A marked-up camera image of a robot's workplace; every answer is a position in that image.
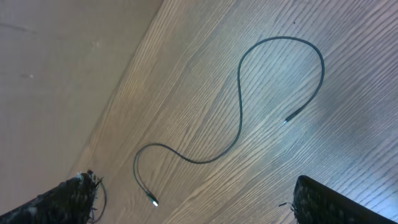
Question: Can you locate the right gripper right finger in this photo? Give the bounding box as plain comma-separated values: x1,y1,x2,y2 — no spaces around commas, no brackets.
291,175,395,224

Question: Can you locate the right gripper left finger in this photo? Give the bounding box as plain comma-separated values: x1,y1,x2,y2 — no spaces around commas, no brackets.
1,170,103,224

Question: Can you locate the black USB cable bundle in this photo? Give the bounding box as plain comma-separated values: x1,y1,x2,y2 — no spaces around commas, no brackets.
132,35,326,207

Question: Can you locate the cardboard box wall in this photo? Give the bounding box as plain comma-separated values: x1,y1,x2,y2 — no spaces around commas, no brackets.
1,0,162,213

